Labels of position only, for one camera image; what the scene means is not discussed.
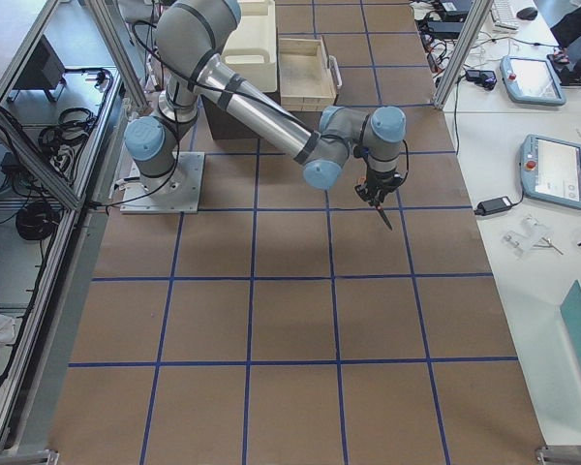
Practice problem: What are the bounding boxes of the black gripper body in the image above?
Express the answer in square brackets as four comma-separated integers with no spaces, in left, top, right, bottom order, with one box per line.
[355,167,403,200]

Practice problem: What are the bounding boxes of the orange handled scissors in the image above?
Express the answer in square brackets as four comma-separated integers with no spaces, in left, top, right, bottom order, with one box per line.
[368,189,393,231]

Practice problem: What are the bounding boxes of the light wooden drawer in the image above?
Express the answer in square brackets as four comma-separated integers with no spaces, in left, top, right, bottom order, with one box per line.
[278,37,342,111]

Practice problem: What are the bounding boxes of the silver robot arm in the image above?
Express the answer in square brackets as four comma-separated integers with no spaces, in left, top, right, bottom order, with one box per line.
[124,1,407,207]

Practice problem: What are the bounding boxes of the black power adapter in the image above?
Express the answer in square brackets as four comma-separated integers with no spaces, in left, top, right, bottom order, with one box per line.
[474,196,513,217]

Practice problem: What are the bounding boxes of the brown paper table cover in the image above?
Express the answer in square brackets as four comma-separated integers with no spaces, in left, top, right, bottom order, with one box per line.
[49,1,543,464]

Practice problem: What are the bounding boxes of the blue teach pendant near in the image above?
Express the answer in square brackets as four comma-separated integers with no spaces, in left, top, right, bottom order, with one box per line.
[520,135,581,210]

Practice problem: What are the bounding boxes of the blue teach pendant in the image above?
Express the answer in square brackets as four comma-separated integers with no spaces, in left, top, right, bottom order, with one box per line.
[520,135,581,210]
[500,55,566,107]

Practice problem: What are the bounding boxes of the white plastic tray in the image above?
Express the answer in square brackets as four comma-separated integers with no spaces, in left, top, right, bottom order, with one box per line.
[222,1,278,93]

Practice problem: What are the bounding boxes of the blue teach pendant far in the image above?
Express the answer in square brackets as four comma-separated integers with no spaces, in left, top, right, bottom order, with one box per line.
[500,55,566,107]

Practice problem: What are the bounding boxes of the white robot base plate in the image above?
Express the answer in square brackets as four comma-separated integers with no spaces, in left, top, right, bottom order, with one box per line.
[119,151,205,214]

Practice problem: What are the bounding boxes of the aluminium frame post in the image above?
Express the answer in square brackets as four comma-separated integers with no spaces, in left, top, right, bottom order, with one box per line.
[433,0,493,109]

